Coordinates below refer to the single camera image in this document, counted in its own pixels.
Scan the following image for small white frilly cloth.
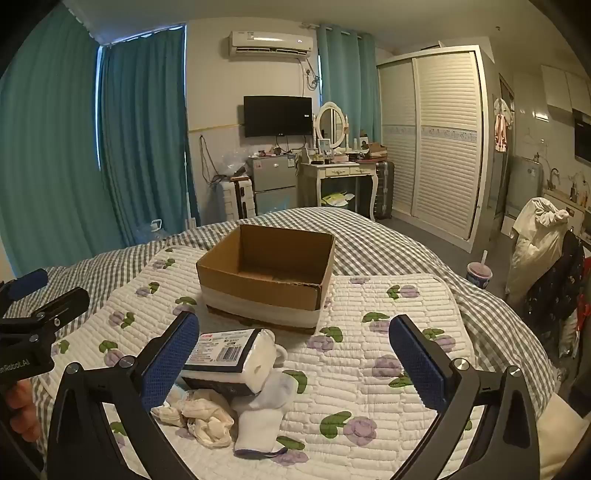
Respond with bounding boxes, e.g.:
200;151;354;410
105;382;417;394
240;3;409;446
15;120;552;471
152;385;195;428

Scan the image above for grey checked bed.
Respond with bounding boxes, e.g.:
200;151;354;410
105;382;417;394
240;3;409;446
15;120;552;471
0;207;557;480

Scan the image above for white wall cabinets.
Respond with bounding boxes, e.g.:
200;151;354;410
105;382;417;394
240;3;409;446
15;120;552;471
540;65;591;114

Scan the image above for white air conditioner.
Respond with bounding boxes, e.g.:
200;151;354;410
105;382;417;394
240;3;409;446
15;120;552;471
227;31;315;61

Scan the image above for black range hood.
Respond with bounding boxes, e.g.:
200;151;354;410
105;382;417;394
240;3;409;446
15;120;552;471
573;108;591;164

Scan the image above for white sock with navy hem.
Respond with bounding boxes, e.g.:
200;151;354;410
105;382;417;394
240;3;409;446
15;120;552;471
231;369;298;459

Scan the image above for black wall television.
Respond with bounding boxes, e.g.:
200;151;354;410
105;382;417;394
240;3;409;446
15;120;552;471
243;95;314;138

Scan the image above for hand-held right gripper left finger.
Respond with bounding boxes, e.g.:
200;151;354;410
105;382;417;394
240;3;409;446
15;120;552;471
47;311;200;480

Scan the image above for brown box pile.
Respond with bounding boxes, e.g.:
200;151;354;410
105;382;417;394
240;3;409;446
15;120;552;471
360;136;389;160

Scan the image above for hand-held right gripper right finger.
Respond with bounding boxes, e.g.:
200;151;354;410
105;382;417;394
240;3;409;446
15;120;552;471
389;315;541;480

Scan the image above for packaged white socks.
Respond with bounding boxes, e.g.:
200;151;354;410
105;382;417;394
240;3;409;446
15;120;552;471
180;328;278;397

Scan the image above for person's left hand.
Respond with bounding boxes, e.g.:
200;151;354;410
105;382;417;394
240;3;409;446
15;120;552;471
0;376;40;444

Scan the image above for dark ribbed suitcase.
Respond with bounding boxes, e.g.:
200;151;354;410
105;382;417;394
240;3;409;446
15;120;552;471
373;161;396;220

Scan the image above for kitchen counter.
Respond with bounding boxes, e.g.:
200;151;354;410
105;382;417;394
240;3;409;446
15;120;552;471
545;185;591;241

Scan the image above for white dressing table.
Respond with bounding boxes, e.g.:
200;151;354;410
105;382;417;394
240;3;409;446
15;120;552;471
300;159;377;220

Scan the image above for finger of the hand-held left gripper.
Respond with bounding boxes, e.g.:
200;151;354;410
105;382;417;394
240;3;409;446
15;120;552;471
0;287;91;344
0;268;50;305

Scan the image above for white louvred wardrobe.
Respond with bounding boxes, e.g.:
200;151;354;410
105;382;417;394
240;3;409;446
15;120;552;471
376;46;490;252

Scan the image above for white ribbed suitcase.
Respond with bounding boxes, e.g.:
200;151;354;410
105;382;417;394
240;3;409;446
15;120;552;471
217;179;256;227

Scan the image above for clear water jug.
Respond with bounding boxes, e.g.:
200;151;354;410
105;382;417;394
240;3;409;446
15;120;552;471
139;219;169;245

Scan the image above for white pillow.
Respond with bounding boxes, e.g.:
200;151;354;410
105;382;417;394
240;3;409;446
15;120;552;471
531;392;591;480

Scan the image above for teal window curtain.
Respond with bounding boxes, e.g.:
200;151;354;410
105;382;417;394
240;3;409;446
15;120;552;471
99;30;201;247

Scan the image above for cream cloth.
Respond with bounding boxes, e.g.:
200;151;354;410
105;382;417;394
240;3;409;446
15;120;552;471
178;388;237;449

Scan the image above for hanging pink white clothes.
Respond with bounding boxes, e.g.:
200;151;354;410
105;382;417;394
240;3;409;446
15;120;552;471
493;98;514;153

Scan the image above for dark floral garment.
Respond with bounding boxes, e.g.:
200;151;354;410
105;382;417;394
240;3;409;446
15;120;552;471
524;231;586;356

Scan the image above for oval white vanity mirror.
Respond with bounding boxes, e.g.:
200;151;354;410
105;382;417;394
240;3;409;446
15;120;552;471
314;102;352;155

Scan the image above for silver mini fridge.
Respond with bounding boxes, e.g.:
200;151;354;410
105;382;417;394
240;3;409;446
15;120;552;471
247;154;298;215

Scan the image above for white quilted flower mat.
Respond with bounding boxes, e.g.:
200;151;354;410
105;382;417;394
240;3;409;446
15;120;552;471
34;244;485;480

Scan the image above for drink cup with straw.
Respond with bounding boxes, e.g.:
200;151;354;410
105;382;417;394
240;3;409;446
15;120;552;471
465;250;494;291

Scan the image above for wide teal curtain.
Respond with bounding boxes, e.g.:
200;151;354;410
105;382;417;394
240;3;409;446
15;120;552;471
0;4;102;278

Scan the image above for clear plastic bag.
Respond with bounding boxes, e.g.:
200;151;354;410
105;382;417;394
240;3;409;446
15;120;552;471
221;148;252;178

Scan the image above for cardboard box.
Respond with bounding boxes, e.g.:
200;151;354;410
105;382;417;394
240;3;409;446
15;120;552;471
196;224;336;329

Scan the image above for narrow teal curtain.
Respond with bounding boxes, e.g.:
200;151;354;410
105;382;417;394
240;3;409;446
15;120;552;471
316;25;382;144

